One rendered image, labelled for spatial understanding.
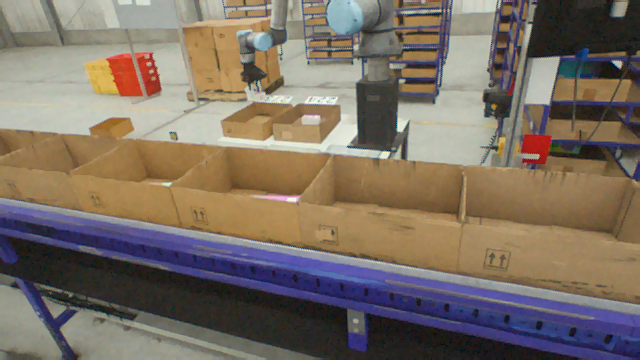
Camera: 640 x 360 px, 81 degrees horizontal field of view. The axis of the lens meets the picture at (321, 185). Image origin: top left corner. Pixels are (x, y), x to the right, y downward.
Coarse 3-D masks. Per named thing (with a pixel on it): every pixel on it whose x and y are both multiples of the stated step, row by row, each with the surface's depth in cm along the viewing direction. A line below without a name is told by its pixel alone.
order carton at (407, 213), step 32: (352, 160) 115; (384, 160) 112; (320, 192) 109; (352, 192) 121; (384, 192) 117; (416, 192) 113; (448, 192) 110; (320, 224) 94; (352, 224) 91; (384, 224) 88; (416, 224) 85; (448, 224) 82; (352, 256) 96; (384, 256) 92; (416, 256) 89; (448, 256) 86
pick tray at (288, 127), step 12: (300, 108) 238; (312, 108) 235; (324, 108) 232; (336, 108) 230; (288, 120) 225; (300, 120) 235; (324, 120) 232; (336, 120) 223; (276, 132) 207; (288, 132) 205; (300, 132) 202; (312, 132) 200; (324, 132) 205
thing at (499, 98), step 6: (486, 90) 152; (492, 90) 150; (498, 90) 150; (504, 90) 150; (486, 96) 150; (492, 96) 149; (498, 96) 149; (504, 96) 148; (510, 96) 147; (486, 102) 151; (492, 102) 150; (498, 102) 150; (504, 102) 149; (510, 102) 148; (498, 108) 152; (504, 108) 151
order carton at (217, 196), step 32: (224, 160) 130; (256, 160) 128; (288, 160) 123; (320, 160) 119; (192, 192) 104; (224, 192) 132; (256, 192) 132; (288, 192) 130; (192, 224) 110; (224, 224) 106; (256, 224) 102; (288, 224) 98
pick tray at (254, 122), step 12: (252, 108) 244; (264, 108) 246; (276, 108) 242; (288, 108) 231; (228, 120) 223; (240, 120) 234; (252, 120) 242; (264, 120) 239; (276, 120) 219; (228, 132) 218; (240, 132) 214; (252, 132) 211; (264, 132) 210
